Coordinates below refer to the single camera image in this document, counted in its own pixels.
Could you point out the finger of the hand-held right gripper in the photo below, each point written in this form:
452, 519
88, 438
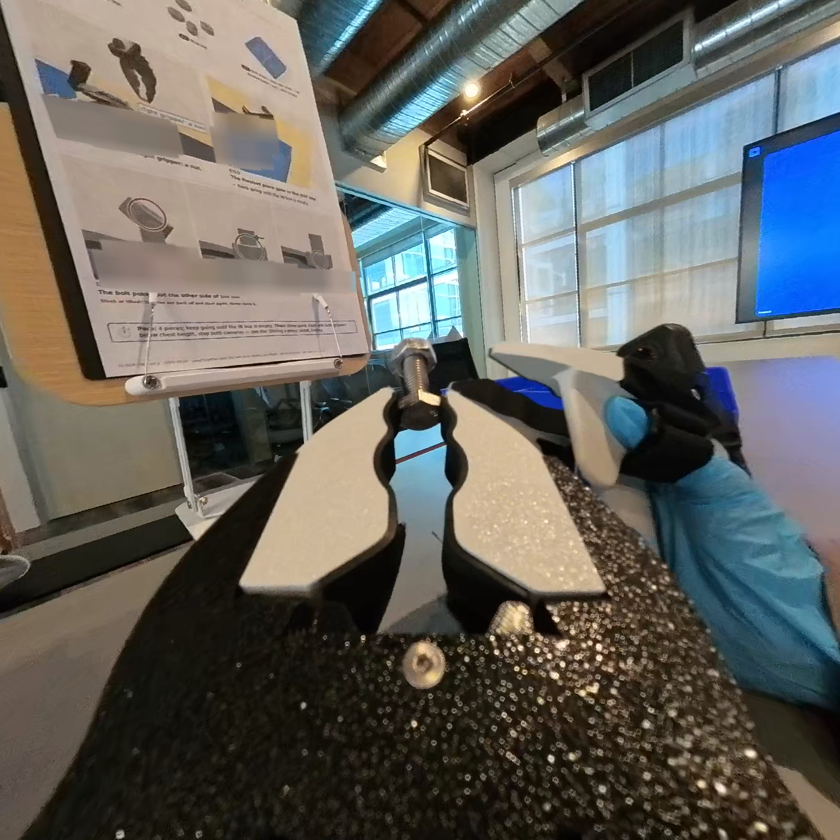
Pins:
525, 413
558, 364

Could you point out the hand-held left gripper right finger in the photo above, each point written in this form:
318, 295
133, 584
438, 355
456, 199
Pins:
525, 512

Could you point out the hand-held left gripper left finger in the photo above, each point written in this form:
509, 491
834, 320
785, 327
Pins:
315, 505

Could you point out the blue plastic bin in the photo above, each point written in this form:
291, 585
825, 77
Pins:
720, 394

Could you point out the silver hex bolt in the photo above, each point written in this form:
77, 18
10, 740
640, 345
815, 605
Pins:
417, 380

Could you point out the silver hex nut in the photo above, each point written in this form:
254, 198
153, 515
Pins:
413, 353

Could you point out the person's right hand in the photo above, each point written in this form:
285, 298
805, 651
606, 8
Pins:
735, 558

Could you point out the black mesh office chair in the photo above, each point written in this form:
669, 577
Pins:
459, 364

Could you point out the cluster of grey office chairs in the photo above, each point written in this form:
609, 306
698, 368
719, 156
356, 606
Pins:
289, 420

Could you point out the window with white blind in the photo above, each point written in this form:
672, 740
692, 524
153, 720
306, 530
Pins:
623, 262

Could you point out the dark framed window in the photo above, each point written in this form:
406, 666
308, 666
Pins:
407, 289

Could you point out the single ceiling spotlight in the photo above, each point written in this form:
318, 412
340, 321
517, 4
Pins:
471, 88

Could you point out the grey metal clamp lever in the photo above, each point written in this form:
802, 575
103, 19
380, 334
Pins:
12, 571

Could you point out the printed instruction sheet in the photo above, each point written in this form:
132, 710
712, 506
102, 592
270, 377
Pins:
197, 197

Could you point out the black backing board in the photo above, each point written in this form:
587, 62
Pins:
65, 262

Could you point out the framed wall vent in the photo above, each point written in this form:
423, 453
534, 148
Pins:
446, 178

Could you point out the grey duct with vent grille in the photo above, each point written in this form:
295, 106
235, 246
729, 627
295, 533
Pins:
636, 72

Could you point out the spiral silver duct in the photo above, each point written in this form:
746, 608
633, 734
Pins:
459, 72
354, 33

